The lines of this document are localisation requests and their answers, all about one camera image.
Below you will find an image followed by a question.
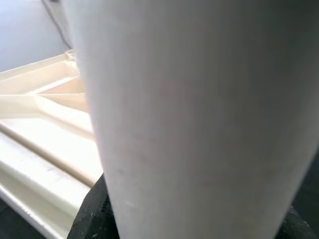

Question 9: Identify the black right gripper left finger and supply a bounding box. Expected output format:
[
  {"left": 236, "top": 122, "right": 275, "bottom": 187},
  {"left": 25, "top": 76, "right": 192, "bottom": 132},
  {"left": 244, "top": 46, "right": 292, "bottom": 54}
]
[{"left": 69, "top": 171, "right": 120, "bottom": 239}]

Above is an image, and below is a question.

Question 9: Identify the cream plastic children table top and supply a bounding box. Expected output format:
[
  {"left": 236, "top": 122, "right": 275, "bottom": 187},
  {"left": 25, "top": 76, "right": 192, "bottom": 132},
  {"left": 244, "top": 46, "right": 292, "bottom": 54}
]
[{"left": 0, "top": 48, "right": 105, "bottom": 239}]

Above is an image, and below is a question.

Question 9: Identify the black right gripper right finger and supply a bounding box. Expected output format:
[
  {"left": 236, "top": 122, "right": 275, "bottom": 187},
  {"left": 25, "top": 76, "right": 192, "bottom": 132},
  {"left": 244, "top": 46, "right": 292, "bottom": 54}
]
[{"left": 280, "top": 205, "right": 319, "bottom": 239}]

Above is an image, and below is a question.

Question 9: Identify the black wall cable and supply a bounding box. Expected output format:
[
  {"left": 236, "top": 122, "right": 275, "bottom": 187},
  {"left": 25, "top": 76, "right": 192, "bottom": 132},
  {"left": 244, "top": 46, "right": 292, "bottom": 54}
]
[{"left": 43, "top": 0, "right": 72, "bottom": 49}]

